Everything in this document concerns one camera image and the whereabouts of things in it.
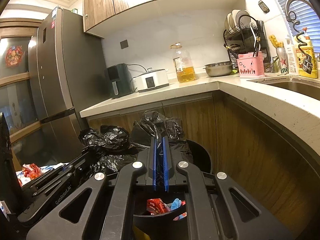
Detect grey refrigerator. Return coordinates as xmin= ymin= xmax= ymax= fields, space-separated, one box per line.
xmin=27 ymin=6 xmax=110 ymax=160

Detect red patterned plastic bag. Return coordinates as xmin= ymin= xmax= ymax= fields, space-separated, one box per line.
xmin=22 ymin=164 xmax=42 ymax=180

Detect steel bowl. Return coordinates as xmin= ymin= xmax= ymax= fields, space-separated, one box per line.
xmin=203 ymin=61 xmax=234 ymax=77

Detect wooden framed glass door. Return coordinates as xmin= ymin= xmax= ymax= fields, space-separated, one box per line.
xmin=0 ymin=17 xmax=43 ymax=155

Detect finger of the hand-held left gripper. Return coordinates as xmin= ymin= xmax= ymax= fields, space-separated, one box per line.
xmin=24 ymin=152 xmax=90 ymax=191
xmin=30 ymin=159 xmax=90 ymax=202

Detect stone kitchen countertop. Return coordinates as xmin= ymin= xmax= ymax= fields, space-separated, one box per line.
xmin=80 ymin=76 xmax=320 ymax=178

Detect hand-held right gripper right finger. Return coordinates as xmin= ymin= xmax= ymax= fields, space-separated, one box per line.
xmin=162 ymin=136 xmax=294 ymax=240

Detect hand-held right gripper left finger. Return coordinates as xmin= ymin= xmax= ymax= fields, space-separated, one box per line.
xmin=26 ymin=136 xmax=160 ymax=240

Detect steel sink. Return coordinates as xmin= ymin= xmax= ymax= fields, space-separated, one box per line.
xmin=247 ymin=76 xmax=320 ymax=95

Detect yellow scrub sponge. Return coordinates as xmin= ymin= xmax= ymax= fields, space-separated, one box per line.
xmin=269 ymin=34 xmax=285 ymax=48

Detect white bottle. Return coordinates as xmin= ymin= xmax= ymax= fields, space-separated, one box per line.
xmin=285 ymin=36 xmax=300 ymax=76

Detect black plastic bag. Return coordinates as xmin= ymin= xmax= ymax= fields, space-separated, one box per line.
xmin=79 ymin=110 xmax=194 ymax=180

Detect white electric cooker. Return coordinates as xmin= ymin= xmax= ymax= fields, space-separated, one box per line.
xmin=132 ymin=67 xmax=170 ymax=93

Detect yellow detergent bottle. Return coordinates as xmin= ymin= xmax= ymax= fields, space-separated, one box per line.
xmin=295 ymin=34 xmax=318 ymax=79

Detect silver beer can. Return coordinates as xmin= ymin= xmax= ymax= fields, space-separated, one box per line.
xmin=276 ymin=47 xmax=289 ymax=75

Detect wooden base cabinets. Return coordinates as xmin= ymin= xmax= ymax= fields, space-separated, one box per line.
xmin=86 ymin=91 xmax=320 ymax=240

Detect bundle of dark chopsticks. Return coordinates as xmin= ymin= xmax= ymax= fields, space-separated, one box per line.
xmin=251 ymin=20 xmax=263 ymax=57

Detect black dish rack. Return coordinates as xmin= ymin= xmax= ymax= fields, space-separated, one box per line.
xmin=222 ymin=15 xmax=270 ymax=72

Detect cooking oil bottle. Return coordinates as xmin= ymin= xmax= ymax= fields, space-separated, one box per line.
xmin=171 ymin=42 xmax=196 ymax=83

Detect pink utensil basket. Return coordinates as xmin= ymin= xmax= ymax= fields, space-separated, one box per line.
xmin=236 ymin=51 xmax=265 ymax=78

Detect black air fryer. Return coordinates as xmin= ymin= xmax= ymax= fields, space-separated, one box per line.
xmin=104 ymin=64 xmax=134 ymax=99

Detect wooden wall cabinet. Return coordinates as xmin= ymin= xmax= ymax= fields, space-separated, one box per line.
xmin=83 ymin=0 xmax=244 ymax=38

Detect black trash bin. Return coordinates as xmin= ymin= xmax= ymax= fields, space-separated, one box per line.
xmin=132 ymin=139 xmax=215 ymax=240

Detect red floral door decoration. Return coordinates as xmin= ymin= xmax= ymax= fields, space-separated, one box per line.
xmin=5 ymin=45 xmax=25 ymax=67

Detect black coiled hose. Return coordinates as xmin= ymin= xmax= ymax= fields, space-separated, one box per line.
xmin=287 ymin=10 xmax=316 ymax=72

